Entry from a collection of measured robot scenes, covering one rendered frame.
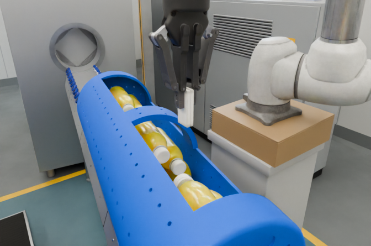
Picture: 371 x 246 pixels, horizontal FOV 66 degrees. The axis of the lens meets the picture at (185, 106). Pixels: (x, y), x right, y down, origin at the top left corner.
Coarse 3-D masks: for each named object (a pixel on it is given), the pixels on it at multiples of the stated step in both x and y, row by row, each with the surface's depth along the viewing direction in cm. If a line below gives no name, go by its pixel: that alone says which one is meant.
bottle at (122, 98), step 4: (112, 88) 109; (116, 88) 108; (120, 88) 108; (112, 92) 106; (116, 92) 104; (120, 92) 103; (124, 92) 104; (116, 96) 101; (120, 96) 100; (124, 96) 100; (128, 96) 100; (116, 100) 99; (120, 100) 98; (124, 100) 98; (128, 100) 98; (132, 100) 101; (120, 104) 97; (124, 104) 96; (132, 104) 99
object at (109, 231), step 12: (72, 72) 218; (84, 72) 220; (84, 84) 194; (72, 108) 171; (84, 144) 129; (84, 156) 125; (96, 180) 103; (96, 192) 101; (108, 216) 86; (108, 228) 85; (108, 240) 83
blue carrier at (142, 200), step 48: (96, 96) 93; (144, 96) 120; (96, 144) 75; (144, 144) 60; (192, 144) 81; (144, 192) 50; (240, 192) 65; (144, 240) 44; (192, 240) 38; (240, 240) 39; (288, 240) 44
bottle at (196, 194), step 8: (184, 184) 56; (192, 184) 55; (200, 184) 55; (184, 192) 54; (192, 192) 53; (200, 192) 53; (208, 192) 53; (192, 200) 52; (200, 200) 51; (208, 200) 51; (192, 208) 51
